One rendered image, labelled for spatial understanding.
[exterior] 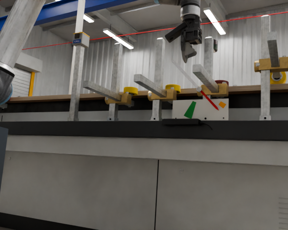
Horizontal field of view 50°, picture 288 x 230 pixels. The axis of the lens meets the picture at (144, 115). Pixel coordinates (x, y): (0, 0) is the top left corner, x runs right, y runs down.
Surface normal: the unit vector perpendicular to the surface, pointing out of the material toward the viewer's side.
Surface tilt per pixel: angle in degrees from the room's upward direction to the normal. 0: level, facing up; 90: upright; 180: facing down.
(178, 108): 90
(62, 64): 90
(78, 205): 90
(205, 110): 90
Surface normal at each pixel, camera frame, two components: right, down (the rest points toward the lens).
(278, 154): -0.43, -0.17
